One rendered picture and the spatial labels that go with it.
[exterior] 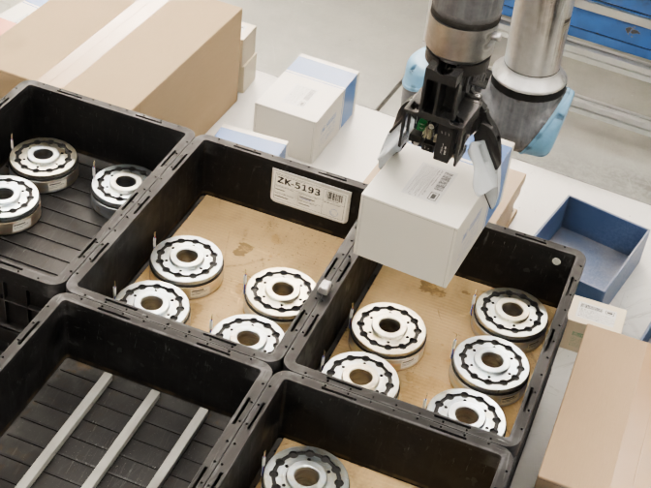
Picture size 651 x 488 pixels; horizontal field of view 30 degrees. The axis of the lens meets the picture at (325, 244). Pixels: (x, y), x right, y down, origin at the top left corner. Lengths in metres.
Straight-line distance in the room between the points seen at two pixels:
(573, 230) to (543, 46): 0.42
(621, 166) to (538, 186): 1.41
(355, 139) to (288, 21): 1.82
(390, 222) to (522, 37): 0.53
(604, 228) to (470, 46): 0.86
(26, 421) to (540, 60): 0.90
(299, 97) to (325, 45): 1.75
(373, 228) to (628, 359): 0.45
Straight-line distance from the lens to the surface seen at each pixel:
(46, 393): 1.58
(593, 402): 1.62
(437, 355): 1.66
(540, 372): 1.53
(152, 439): 1.52
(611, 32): 3.51
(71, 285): 1.57
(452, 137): 1.35
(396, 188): 1.41
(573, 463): 1.53
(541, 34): 1.83
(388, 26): 4.09
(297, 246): 1.80
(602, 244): 2.13
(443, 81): 1.31
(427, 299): 1.74
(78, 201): 1.87
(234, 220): 1.83
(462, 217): 1.39
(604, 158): 3.65
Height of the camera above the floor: 1.97
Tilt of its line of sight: 39 degrees down
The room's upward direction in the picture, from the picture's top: 7 degrees clockwise
